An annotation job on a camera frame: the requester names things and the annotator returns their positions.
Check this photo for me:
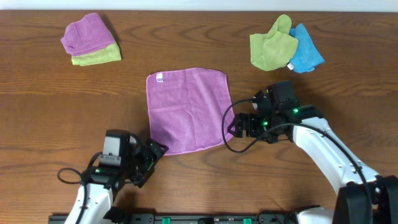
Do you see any purple microfiber cloth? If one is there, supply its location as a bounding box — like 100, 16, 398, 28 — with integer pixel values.
146, 68, 234, 156

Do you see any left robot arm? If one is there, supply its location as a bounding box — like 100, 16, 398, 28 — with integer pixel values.
65, 129, 169, 224

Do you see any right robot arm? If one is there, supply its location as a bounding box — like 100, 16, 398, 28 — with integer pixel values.
221, 81, 397, 223

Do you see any crumpled green cloth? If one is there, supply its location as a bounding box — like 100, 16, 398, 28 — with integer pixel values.
249, 14, 299, 72

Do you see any blue cloth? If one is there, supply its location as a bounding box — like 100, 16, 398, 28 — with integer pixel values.
287, 23, 325, 73

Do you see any folded green cloth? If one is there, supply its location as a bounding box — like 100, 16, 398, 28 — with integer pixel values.
72, 43, 122, 66

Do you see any folded purple cloth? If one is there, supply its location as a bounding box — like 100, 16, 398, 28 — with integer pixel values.
60, 12, 115, 56

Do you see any right black cable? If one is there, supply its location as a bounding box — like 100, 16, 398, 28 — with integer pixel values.
221, 98, 374, 215

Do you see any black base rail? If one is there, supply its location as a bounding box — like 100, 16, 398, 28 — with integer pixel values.
48, 207, 343, 224

